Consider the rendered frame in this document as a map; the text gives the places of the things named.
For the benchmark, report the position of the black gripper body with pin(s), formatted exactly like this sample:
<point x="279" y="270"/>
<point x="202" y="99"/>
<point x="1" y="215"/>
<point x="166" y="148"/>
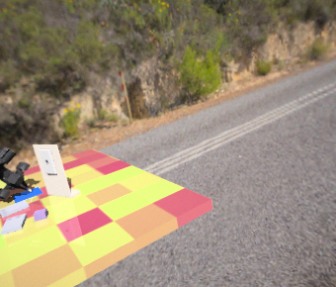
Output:
<point x="4" y="192"/>

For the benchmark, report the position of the blue flat square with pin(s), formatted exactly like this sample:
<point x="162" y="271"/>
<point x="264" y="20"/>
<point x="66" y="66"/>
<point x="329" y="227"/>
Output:
<point x="26" y="195"/>

